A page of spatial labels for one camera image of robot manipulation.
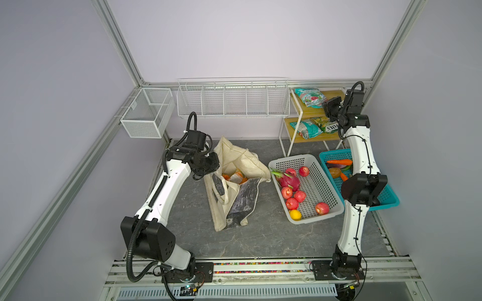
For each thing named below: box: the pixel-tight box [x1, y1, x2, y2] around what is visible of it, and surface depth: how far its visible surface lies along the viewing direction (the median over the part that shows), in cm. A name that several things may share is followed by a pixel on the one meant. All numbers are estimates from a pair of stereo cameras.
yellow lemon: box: [289, 209, 302, 222], surface depth 86 cm
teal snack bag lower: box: [289, 119, 324, 140], surface depth 101 cm
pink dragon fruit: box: [270, 168, 301, 192], surface depth 93 cm
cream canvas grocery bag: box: [203, 136, 272, 233], surface depth 87 cm
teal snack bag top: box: [294, 87, 327, 109], surface depth 91 cm
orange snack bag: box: [223, 169, 248, 185], surface depth 90 cm
